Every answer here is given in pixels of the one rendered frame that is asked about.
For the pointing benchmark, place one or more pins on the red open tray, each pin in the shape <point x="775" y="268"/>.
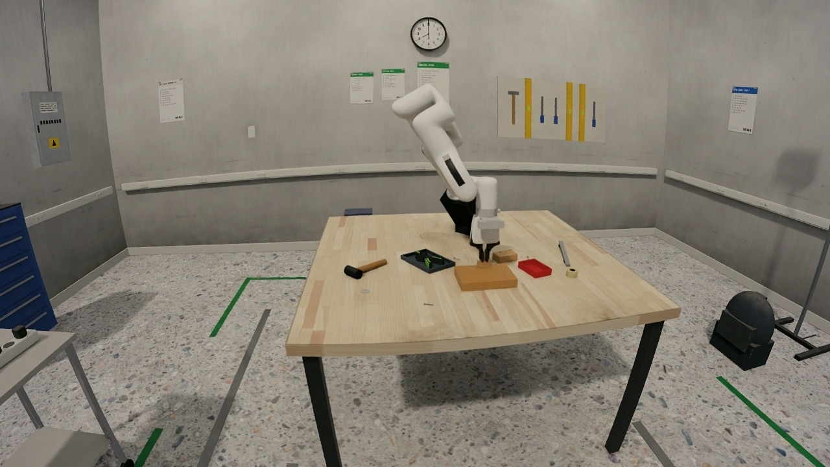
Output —
<point x="534" y="268"/>

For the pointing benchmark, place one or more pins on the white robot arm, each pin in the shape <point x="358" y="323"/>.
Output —
<point x="432" y="120"/>

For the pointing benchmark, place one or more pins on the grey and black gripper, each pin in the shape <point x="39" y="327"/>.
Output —
<point x="490" y="237"/>

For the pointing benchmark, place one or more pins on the grey long flat bar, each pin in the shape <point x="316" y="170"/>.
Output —
<point x="564" y="254"/>

